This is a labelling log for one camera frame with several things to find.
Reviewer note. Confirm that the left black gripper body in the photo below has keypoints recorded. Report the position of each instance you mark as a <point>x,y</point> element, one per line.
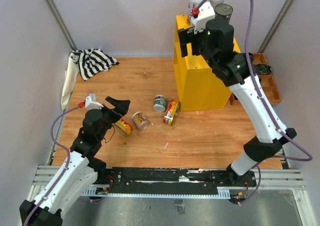
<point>110,116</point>

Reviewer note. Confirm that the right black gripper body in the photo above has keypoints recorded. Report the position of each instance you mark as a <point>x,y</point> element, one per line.
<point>187,35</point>

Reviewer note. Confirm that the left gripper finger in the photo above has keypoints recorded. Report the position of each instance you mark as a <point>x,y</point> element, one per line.
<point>113,101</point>
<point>122,107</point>

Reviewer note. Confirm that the orange fruit can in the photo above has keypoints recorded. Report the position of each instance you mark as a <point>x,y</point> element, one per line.
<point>140,120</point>

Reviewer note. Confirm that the green fruit can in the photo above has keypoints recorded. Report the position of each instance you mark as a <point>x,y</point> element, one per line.
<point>160,102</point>

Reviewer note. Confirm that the dark brown can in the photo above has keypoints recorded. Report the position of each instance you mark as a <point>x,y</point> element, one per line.
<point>224,11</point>

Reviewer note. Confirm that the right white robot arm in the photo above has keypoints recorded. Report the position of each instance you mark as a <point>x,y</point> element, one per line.
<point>216,45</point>

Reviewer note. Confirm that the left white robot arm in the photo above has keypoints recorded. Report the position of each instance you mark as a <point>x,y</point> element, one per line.
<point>80,168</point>

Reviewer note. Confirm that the red yellow fish tin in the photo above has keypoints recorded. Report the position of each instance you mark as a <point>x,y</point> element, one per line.
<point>123,127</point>

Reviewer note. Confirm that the striped black white cloth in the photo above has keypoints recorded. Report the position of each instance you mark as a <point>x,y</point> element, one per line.
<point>92,61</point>

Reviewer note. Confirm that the yellow cabinet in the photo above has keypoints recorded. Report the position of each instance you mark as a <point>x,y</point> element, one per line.
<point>198,88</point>

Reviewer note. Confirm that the cream cloth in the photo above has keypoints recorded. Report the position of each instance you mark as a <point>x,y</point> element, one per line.
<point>69,82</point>

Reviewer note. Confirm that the dark green item tray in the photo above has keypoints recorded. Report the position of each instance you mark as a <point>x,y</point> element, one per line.
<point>263,69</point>

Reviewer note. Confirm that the wooden compartment tray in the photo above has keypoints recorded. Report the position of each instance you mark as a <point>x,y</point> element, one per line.
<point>267,82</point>

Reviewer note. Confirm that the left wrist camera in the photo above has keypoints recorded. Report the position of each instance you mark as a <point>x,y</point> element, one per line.
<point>91,102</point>

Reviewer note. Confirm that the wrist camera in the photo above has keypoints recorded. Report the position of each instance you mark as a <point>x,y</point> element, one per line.
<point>91,102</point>
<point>206,13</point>

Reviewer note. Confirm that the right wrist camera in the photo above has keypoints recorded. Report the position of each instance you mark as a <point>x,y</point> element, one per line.
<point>206,13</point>

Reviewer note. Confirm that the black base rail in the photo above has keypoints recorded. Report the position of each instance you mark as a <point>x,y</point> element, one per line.
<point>168,181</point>

